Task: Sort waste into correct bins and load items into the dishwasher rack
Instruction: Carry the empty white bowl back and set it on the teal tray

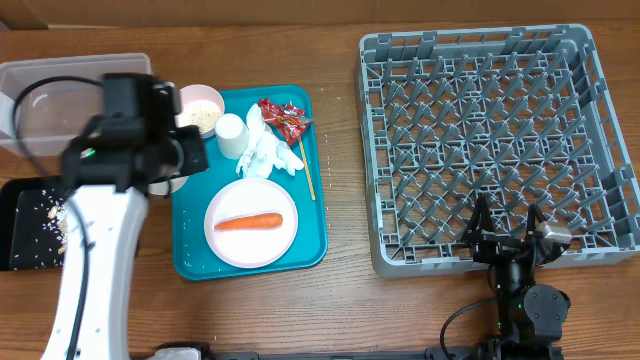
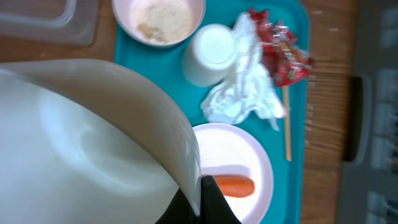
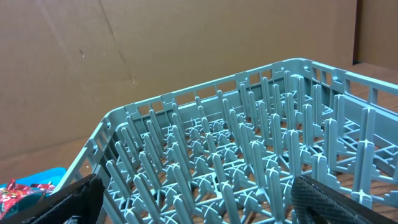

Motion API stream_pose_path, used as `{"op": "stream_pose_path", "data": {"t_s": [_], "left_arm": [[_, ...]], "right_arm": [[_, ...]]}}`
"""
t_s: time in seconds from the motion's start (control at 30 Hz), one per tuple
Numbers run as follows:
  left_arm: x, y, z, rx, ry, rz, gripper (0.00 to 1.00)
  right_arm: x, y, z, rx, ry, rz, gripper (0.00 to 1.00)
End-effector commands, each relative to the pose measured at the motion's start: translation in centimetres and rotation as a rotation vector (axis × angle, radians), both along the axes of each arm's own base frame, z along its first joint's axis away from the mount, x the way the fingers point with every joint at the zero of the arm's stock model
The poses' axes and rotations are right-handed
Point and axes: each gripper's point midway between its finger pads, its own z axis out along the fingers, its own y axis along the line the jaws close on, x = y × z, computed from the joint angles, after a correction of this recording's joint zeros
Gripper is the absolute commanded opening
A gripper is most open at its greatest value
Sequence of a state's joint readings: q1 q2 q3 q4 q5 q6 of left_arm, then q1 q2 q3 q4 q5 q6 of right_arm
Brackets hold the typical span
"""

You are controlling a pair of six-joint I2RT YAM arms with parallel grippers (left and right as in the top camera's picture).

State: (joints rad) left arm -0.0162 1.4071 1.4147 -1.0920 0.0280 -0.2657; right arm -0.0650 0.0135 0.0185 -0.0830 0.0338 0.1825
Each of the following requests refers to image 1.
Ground orange carrot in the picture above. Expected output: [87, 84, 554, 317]
[214, 213, 283, 231]

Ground rice and food scraps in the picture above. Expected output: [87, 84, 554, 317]
[11, 189, 67, 269]

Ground white bowl with food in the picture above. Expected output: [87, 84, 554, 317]
[148, 176, 188, 196]

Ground crumpled white napkin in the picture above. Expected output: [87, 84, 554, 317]
[236, 103, 304, 179]

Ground red snack wrapper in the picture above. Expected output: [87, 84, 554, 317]
[258, 98, 313, 145]

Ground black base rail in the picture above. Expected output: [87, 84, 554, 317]
[149, 342, 475, 360]

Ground wooden skewer stick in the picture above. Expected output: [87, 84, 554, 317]
[289, 101, 316, 201]

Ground grey plastic dishwasher rack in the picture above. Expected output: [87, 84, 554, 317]
[355, 24, 639, 278]

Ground clear plastic storage bin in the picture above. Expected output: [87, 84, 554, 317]
[1, 53, 152, 156]

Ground pink round plate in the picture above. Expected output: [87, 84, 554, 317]
[204, 178, 298, 269]

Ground white paper cup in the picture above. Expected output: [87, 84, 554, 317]
[214, 113, 249, 160]

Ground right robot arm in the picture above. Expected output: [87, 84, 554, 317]
[462, 195, 573, 359]

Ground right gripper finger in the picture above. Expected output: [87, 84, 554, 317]
[461, 194, 497, 244]
[525, 204, 548, 239]

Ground black plastic waste tray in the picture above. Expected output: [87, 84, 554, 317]
[1, 177, 66, 271]

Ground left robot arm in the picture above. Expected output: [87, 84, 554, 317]
[43, 73, 209, 359]

